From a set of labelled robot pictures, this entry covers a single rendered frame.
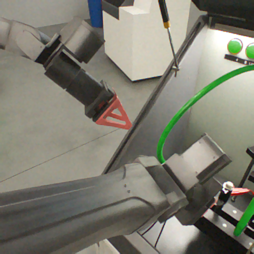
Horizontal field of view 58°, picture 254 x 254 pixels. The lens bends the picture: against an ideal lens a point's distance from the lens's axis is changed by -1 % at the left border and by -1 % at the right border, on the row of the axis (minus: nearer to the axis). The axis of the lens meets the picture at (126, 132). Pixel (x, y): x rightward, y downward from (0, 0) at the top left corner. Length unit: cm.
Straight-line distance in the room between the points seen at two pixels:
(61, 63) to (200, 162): 30
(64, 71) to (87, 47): 6
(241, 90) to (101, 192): 75
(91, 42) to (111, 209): 33
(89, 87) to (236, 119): 62
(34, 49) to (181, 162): 32
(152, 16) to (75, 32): 292
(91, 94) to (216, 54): 54
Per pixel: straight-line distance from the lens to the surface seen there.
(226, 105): 93
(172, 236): 90
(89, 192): 19
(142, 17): 329
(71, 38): 46
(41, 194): 17
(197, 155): 33
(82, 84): 46
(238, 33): 81
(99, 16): 657
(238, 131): 95
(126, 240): 76
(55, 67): 45
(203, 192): 43
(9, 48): 50
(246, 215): 52
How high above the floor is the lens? 162
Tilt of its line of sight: 39 degrees down
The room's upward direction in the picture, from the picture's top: straight up
